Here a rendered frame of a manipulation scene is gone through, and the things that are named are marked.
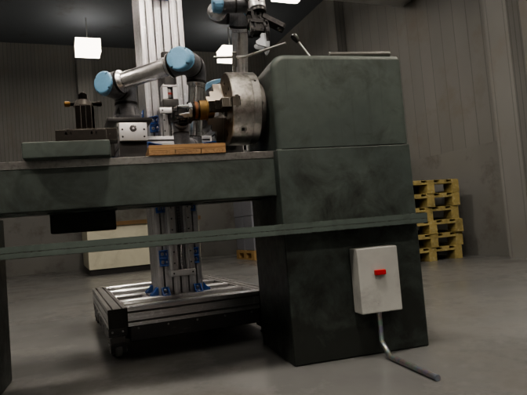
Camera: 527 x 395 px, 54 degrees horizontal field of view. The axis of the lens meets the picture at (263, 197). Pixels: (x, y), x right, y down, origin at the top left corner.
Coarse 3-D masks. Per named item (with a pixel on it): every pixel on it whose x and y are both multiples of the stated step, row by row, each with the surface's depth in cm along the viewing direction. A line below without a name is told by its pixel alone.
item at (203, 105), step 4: (200, 100) 223; (204, 100) 223; (192, 104) 224; (196, 104) 221; (200, 104) 221; (204, 104) 221; (208, 104) 221; (196, 108) 220; (200, 108) 220; (204, 108) 221; (208, 108) 221; (196, 112) 221; (200, 112) 221; (204, 112) 221; (208, 112) 221; (196, 116) 222; (200, 116) 222; (204, 116) 222; (208, 116) 222; (212, 116) 225
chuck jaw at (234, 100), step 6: (234, 96) 213; (210, 102) 220; (216, 102) 217; (222, 102) 213; (228, 102) 214; (234, 102) 213; (210, 108) 219; (216, 108) 217; (222, 108) 217; (228, 108) 218
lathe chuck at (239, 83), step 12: (228, 72) 223; (240, 72) 224; (228, 84) 218; (240, 84) 215; (228, 96) 220; (240, 96) 213; (252, 96) 215; (240, 108) 213; (252, 108) 215; (228, 120) 223; (240, 120) 215; (252, 120) 216; (228, 132) 224; (240, 132) 218; (252, 132) 220; (228, 144) 226; (240, 144) 227
